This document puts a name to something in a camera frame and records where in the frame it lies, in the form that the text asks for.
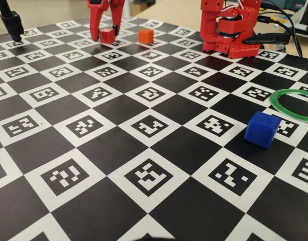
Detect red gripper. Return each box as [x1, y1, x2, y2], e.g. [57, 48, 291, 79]
[87, 0, 126, 42]

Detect red cube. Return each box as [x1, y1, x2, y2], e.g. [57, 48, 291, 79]
[99, 28, 116, 44]

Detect blue cube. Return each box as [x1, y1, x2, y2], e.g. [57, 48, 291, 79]
[244, 111, 282, 150]

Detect orange cube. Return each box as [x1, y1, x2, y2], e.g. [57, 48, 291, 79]
[138, 28, 154, 45]

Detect black white marker mat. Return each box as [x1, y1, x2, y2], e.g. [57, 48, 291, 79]
[0, 14, 308, 241]

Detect black table clamp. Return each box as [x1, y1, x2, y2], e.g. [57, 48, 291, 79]
[243, 33, 292, 46]

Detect teal storage box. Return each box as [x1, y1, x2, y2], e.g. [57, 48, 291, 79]
[281, 0, 306, 10]

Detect white grey device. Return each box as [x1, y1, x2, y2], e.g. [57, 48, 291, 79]
[293, 0, 308, 39]

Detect white red servo wires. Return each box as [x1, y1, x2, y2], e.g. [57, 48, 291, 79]
[220, 0, 245, 14]

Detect black usb plug cable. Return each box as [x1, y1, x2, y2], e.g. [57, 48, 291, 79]
[258, 15, 281, 25]

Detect thick black cable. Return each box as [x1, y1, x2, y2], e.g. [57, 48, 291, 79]
[261, 1, 304, 56]

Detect green ring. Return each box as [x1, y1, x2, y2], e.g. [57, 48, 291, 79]
[269, 88, 308, 124]

